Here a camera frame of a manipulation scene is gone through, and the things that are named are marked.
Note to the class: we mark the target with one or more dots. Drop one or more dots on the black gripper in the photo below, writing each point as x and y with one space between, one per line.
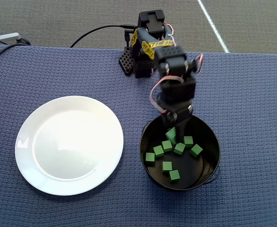
179 116

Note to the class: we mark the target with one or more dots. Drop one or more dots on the small green cube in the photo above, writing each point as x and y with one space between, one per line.
150 158
196 150
174 176
167 146
170 135
179 149
158 151
167 166
188 141

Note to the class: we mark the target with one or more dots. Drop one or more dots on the black metal bucket container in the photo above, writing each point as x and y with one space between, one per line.
195 172

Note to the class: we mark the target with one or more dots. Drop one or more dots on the white round plate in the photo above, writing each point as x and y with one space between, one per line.
77 165

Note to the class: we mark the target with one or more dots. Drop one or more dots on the blue woven table mat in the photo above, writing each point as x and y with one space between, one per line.
247 118

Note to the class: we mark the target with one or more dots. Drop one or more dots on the white floor tape line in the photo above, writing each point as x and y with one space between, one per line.
214 26

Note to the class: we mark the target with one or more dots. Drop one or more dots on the black caster wheel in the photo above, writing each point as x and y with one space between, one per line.
23 42

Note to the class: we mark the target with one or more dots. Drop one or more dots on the grey metal chair leg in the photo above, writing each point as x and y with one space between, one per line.
8 36

